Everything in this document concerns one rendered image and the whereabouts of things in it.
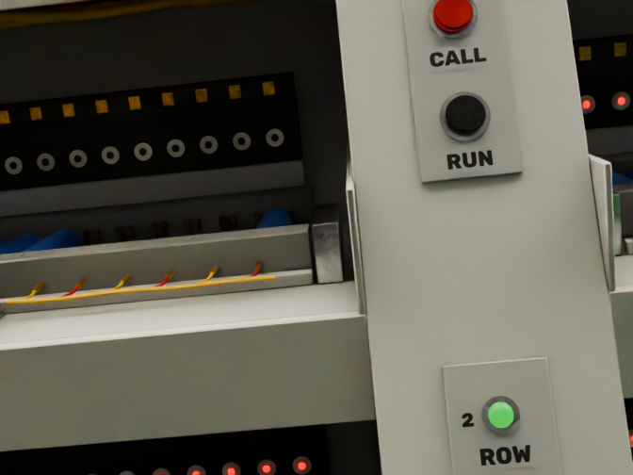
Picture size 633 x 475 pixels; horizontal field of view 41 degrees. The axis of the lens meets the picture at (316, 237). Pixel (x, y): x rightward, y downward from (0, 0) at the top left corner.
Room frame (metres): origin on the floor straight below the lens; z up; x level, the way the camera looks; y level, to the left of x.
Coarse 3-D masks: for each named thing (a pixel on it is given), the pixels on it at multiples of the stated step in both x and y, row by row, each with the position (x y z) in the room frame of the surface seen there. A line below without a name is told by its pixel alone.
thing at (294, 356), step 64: (0, 192) 0.51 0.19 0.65; (64, 192) 0.51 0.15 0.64; (128, 192) 0.51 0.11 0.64; (192, 192) 0.51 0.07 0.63; (320, 256) 0.38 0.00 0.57; (0, 320) 0.38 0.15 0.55; (64, 320) 0.37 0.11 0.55; (128, 320) 0.36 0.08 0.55; (192, 320) 0.35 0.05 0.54; (256, 320) 0.34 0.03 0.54; (320, 320) 0.33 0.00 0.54; (0, 384) 0.35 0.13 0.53; (64, 384) 0.35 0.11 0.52; (128, 384) 0.35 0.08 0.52; (192, 384) 0.34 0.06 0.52; (256, 384) 0.34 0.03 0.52; (320, 384) 0.34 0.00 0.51; (0, 448) 0.36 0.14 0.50
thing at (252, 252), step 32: (0, 256) 0.40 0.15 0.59; (32, 256) 0.39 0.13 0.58; (64, 256) 0.38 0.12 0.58; (96, 256) 0.38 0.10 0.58; (128, 256) 0.38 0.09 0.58; (160, 256) 0.38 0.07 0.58; (192, 256) 0.38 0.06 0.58; (224, 256) 0.38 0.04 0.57; (256, 256) 0.38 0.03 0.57; (288, 256) 0.38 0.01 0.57; (0, 288) 0.39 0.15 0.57; (32, 288) 0.38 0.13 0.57; (64, 288) 0.39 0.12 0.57; (96, 288) 0.39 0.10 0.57; (128, 288) 0.37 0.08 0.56; (160, 288) 0.37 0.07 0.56
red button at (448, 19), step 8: (440, 0) 0.32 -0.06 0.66; (448, 0) 0.32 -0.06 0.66; (456, 0) 0.32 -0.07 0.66; (464, 0) 0.32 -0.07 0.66; (440, 8) 0.32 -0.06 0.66; (448, 8) 0.32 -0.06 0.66; (456, 8) 0.32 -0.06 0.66; (464, 8) 0.32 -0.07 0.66; (472, 8) 0.32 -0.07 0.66; (440, 16) 0.32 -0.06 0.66; (448, 16) 0.32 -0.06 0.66; (456, 16) 0.32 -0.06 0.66; (464, 16) 0.32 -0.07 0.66; (472, 16) 0.32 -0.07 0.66; (440, 24) 0.32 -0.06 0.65; (448, 24) 0.32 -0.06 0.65; (456, 24) 0.32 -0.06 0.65; (464, 24) 0.32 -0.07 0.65; (448, 32) 0.33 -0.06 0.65; (456, 32) 0.33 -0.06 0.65
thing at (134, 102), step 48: (96, 96) 0.49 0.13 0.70; (144, 96) 0.49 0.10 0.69; (192, 96) 0.49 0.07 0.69; (240, 96) 0.49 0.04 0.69; (288, 96) 0.49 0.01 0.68; (0, 144) 0.50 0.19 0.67; (48, 144) 0.50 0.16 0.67; (96, 144) 0.50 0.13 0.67; (192, 144) 0.50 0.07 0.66; (288, 144) 0.50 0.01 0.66
